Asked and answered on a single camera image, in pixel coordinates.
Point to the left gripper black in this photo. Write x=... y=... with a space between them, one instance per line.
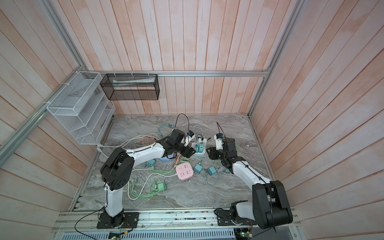
x=188 y=152

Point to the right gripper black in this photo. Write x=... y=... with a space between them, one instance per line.
x=212 y=153

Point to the white power strip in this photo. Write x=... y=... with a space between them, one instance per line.
x=199 y=154

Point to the pink power strip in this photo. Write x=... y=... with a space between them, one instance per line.
x=184 y=171

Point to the teal USB charger with green cable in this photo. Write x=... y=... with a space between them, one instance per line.
x=198 y=168

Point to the light green USB charger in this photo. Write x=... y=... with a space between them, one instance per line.
x=160 y=187

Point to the blue power strip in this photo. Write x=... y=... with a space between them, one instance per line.
x=168 y=158

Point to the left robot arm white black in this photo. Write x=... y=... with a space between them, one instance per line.
x=117 y=169

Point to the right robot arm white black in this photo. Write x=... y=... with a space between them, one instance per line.
x=269 y=206

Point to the black mesh basket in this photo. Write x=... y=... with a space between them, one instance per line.
x=131 y=87

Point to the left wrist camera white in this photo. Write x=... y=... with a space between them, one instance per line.
x=190 y=135

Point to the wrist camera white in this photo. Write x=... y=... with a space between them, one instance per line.
x=219 y=141
x=190 y=135

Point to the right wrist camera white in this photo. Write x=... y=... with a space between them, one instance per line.
x=219 y=141

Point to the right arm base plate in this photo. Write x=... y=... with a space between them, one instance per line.
x=230 y=218

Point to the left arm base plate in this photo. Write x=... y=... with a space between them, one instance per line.
x=122 y=220

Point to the white wire mesh shelf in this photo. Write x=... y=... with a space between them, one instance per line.
x=84 y=113

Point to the aluminium front rail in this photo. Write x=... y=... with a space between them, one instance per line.
x=146 y=220

